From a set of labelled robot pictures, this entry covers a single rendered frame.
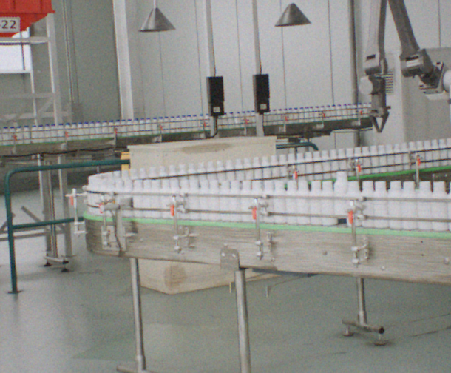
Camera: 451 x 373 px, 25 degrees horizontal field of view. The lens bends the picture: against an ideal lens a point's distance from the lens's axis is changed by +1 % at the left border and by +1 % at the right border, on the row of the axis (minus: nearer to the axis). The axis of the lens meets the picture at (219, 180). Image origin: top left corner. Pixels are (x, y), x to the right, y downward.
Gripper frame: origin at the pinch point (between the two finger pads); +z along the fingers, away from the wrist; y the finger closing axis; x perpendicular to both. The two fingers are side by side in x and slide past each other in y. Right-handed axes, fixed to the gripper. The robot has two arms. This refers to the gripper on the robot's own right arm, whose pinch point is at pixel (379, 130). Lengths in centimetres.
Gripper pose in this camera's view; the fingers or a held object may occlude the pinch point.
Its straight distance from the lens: 388.8
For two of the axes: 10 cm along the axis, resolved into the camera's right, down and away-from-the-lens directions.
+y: -4.5, 1.5, -8.8
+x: 8.9, 0.1, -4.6
